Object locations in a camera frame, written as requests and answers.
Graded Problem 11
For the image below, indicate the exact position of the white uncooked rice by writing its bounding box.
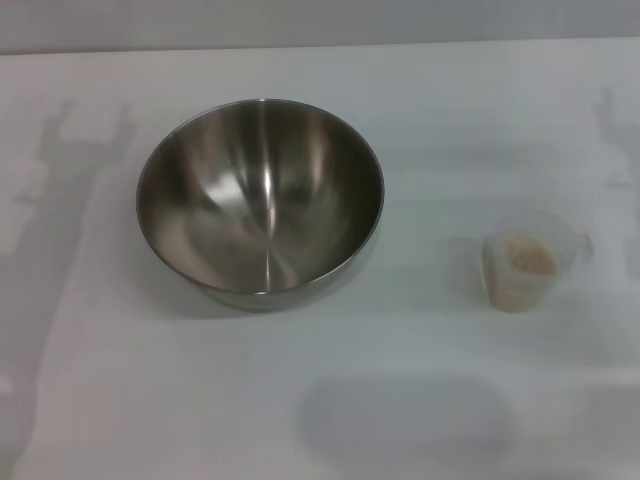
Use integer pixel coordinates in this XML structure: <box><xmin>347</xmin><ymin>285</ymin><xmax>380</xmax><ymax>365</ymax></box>
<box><xmin>492</xmin><ymin>234</ymin><xmax>558</xmax><ymax>311</ymax></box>

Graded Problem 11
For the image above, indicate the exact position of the stainless steel mixing bowl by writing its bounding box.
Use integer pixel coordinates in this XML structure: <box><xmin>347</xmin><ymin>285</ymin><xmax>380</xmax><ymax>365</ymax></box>
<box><xmin>135</xmin><ymin>98</ymin><xmax>386</xmax><ymax>314</ymax></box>

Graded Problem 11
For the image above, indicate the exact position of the clear plastic measuring cup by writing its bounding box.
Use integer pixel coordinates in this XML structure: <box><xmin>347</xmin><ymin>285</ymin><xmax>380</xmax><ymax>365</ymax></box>
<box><xmin>481</xmin><ymin>210</ymin><xmax>595</xmax><ymax>314</ymax></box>

